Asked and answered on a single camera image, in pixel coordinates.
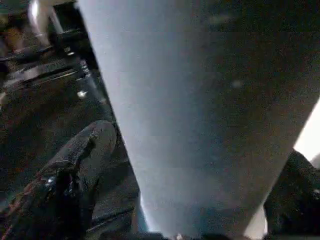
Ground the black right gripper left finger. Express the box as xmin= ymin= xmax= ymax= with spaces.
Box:
xmin=0 ymin=120 xmax=117 ymax=240

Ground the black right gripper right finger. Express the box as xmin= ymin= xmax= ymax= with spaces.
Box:
xmin=263 ymin=149 xmax=320 ymax=237

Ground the white plastic table top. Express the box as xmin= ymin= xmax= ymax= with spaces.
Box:
xmin=136 ymin=99 xmax=320 ymax=238

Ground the white plastic table leg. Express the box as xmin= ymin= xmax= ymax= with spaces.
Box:
xmin=77 ymin=0 xmax=320 ymax=238

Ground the black mat cover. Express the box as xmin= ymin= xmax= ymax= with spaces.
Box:
xmin=0 ymin=0 xmax=141 ymax=233

